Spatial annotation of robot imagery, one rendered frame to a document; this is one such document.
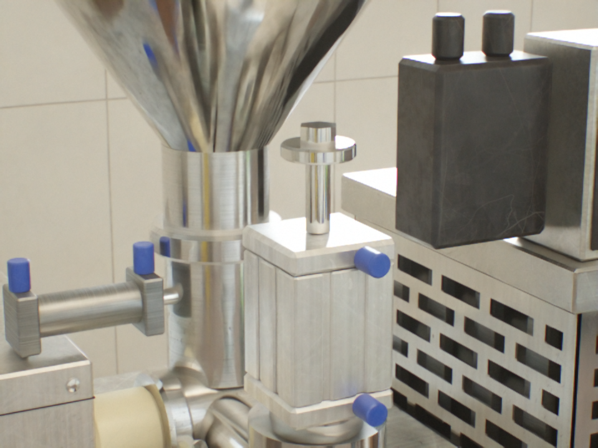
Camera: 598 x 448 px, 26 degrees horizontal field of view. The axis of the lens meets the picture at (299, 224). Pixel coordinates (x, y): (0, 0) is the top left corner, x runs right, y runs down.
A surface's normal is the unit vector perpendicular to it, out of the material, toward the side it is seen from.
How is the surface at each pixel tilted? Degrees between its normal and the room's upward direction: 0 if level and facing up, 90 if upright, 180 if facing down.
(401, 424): 0
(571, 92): 90
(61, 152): 90
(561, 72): 90
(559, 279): 90
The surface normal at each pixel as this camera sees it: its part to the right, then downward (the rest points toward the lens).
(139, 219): 0.46, 0.23
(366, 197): -0.89, 0.12
